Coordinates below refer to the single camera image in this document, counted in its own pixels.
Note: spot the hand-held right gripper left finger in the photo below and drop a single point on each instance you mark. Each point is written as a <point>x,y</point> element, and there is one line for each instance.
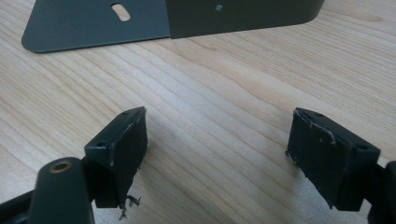
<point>121,158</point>

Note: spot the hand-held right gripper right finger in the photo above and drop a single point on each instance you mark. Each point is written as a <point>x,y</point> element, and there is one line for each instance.
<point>330,158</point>

